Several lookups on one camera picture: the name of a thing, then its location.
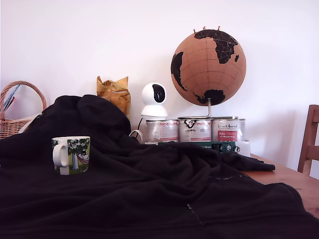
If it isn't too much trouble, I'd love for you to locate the silver can with red label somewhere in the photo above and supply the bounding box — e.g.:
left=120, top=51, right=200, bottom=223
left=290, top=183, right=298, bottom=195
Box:
left=145, top=119, right=180, bottom=143

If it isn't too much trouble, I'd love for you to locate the silver can with black logo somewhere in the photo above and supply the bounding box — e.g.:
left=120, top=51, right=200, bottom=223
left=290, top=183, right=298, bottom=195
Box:
left=178, top=119, right=213, bottom=143

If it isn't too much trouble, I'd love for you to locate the dark green book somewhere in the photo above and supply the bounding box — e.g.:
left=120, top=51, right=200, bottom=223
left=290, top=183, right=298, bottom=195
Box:
left=158, top=141, right=236, bottom=153

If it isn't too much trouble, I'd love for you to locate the crumpled yellow paper bag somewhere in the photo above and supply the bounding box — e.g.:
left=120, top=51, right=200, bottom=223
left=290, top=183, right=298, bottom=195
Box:
left=96, top=75, right=132, bottom=116

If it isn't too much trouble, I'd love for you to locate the metal globe stand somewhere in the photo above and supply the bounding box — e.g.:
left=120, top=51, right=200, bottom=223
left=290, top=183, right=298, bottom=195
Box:
left=177, top=98, right=240, bottom=120

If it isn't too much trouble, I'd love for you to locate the cork globe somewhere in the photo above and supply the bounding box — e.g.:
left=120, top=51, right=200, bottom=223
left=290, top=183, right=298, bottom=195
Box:
left=170, top=28, right=247, bottom=107

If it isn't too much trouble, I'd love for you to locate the silver can with script label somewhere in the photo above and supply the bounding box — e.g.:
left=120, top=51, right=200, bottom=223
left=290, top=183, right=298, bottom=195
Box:
left=211, top=118, right=246, bottom=142

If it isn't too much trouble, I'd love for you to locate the black fleece blanket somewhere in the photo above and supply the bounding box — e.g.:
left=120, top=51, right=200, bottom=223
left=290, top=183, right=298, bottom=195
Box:
left=0, top=94, right=319, bottom=239

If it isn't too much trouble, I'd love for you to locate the white box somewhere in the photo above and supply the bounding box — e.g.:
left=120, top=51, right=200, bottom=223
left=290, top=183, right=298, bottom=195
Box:
left=233, top=140, right=251, bottom=158

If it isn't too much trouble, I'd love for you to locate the blue striped stick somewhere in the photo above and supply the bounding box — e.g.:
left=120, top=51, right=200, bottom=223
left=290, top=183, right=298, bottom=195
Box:
left=1, top=84, right=21, bottom=111

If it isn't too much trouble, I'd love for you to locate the wooden chair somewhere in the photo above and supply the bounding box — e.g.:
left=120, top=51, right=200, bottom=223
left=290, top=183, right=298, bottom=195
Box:
left=297, top=104, right=319, bottom=176

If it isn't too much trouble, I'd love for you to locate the white looped cable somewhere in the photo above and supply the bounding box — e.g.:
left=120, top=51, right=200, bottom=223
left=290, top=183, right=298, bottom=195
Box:
left=128, top=129, right=144, bottom=144

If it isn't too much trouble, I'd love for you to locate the white dome security camera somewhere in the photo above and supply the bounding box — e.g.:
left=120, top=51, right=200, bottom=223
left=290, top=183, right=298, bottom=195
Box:
left=140, top=82, right=169, bottom=118

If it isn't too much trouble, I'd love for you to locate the green illustrated white-handled mug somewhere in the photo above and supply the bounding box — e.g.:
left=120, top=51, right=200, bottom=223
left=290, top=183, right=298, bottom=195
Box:
left=51, top=135, right=91, bottom=176

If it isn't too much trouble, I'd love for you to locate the wicker basket with handle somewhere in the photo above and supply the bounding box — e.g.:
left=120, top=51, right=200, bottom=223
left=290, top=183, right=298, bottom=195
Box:
left=0, top=80, right=48, bottom=140

